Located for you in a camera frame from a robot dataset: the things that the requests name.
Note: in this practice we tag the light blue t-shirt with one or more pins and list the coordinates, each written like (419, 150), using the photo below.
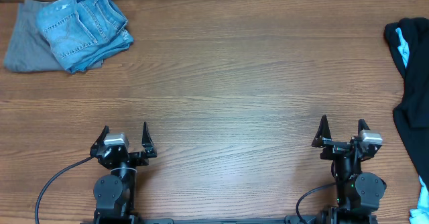
(419, 215)

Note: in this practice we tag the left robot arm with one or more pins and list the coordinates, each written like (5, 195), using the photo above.
(115, 193)

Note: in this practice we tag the folded blue denim jeans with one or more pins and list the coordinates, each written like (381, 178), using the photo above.
(82, 33)

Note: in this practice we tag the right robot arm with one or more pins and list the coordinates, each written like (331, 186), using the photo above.
(358, 193)

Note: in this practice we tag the folded grey garment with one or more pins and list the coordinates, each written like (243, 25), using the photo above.
(28, 50)

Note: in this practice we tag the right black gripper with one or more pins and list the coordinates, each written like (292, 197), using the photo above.
(340, 143)

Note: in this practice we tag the black polo shirt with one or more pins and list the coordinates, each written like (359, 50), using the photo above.
(411, 115)

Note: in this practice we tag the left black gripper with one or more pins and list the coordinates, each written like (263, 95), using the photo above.
(141, 159)

